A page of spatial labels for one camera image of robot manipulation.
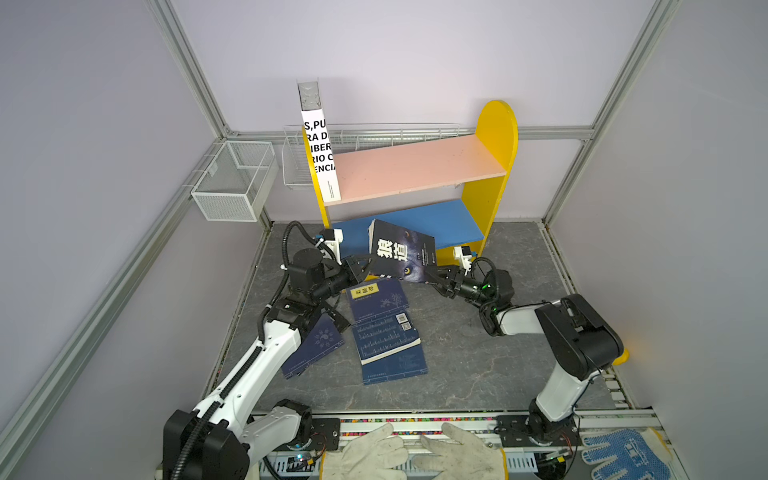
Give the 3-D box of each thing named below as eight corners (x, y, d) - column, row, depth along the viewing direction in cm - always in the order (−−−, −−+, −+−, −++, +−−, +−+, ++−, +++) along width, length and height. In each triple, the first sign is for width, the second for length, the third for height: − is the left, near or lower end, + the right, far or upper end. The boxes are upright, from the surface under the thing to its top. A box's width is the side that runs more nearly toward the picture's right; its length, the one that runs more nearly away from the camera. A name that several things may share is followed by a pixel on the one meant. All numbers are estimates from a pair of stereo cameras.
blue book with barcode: (361, 364, 87) (360, 360, 84) (352, 326, 95) (350, 322, 92) (421, 345, 91) (421, 341, 88) (407, 310, 98) (407, 305, 96)
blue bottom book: (365, 390, 82) (365, 388, 81) (359, 357, 88) (358, 355, 87) (429, 372, 86) (430, 369, 84) (419, 341, 91) (420, 338, 90)
